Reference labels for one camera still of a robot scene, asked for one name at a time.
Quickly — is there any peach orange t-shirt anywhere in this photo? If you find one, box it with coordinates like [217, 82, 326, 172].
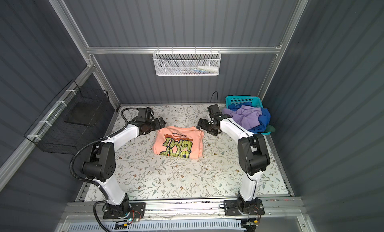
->
[153, 126, 204, 160]

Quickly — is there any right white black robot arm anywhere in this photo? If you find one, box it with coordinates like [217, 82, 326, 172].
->
[197, 104, 271, 213]

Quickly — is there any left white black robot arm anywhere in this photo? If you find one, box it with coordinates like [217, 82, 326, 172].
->
[81, 107, 166, 211]

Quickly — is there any purple t-shirt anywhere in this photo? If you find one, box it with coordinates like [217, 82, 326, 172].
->
[222, 105, 263, 130]

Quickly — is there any teal plastic laundry basket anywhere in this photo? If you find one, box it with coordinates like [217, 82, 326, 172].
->
[226, 95, 270, 135]

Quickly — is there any blue t-shirt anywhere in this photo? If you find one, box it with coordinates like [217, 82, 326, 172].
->
[228, 102, 271, 134]

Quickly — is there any white bottle in basket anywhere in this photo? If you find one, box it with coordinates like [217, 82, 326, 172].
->
[198, 65, 219, 74]

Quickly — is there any dark green garment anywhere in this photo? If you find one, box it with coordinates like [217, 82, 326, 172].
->
[264, 125, 276, 133]

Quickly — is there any white ventilation grille strip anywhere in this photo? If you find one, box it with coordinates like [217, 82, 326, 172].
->
[67, 219, 247, 232]

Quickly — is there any white wire mesh basket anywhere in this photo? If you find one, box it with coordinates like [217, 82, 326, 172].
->
[153, 50, 222, 76]

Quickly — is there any black corrugated cable conduit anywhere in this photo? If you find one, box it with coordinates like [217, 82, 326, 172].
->
[68, 107, 139, 232]

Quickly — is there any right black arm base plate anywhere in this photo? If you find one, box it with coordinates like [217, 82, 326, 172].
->
[220, 198, 265, 217]

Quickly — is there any black wire basket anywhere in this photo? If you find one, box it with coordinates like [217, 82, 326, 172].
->
[24, 83, 115, 155]

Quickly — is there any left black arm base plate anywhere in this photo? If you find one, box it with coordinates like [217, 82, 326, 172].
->
[103, 203, 146, 220]

